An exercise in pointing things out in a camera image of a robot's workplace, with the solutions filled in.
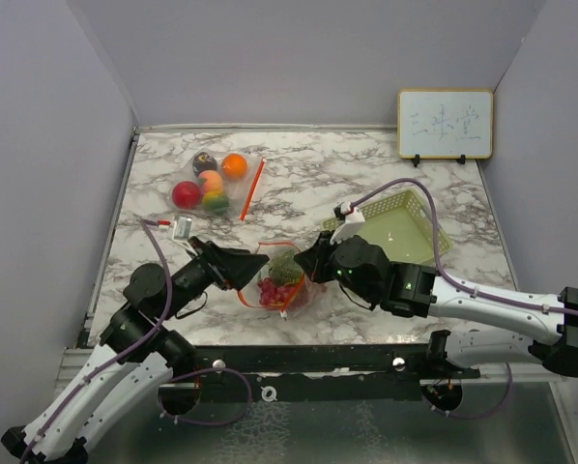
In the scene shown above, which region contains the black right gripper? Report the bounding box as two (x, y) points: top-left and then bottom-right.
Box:
(295, 228), (378, 303)

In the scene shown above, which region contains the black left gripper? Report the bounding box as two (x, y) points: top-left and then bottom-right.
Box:
(160, 236), (271, 320)

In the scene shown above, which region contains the green netted melon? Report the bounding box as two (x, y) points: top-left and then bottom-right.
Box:
(268, 249), (303, 286)

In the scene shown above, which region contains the dark purple grape bunch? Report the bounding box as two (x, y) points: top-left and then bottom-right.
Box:
(257, 277), (298, 309)

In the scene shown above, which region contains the yellow green mango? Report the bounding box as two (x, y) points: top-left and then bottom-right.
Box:
(201, 190), (230, 216)

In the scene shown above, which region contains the red apple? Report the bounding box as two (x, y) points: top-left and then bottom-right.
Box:
(171, 181), (202, 210)

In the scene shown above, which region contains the peach orange pink fruit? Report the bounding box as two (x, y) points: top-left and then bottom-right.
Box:
(198, 170), (223, 194)

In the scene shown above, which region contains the dark purple plum fruit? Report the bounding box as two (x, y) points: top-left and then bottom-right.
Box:
(192, 152), (217, 176)

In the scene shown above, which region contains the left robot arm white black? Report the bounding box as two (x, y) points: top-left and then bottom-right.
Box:
(1, 237), (269, 463)

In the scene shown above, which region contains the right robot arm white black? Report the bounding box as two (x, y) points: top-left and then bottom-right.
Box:
(294, 231), (578, 378)

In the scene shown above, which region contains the pale green plastic basket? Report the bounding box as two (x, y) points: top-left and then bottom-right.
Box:
(321, 188), (454, 267)

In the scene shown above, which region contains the small framed whiteboard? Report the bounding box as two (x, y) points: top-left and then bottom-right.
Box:
(397, 88), (494, 162)

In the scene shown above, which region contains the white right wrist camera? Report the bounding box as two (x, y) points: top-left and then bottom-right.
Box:
(330, 202), (365, 245)

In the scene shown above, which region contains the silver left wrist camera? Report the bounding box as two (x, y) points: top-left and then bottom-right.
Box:
(170, 216), (194, 254)

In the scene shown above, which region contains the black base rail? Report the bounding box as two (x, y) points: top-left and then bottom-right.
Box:
(138, 341), (483, 403)

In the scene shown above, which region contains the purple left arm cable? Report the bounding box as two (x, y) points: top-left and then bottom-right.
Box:
(17, 218), (254, 464)

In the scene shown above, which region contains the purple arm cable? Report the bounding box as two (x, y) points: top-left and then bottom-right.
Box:
(341, 177), (578, 420)
(17, 218), (254, 464)

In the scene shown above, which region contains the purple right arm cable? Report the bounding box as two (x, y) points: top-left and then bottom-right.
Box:
(341, 177), (578, 420)

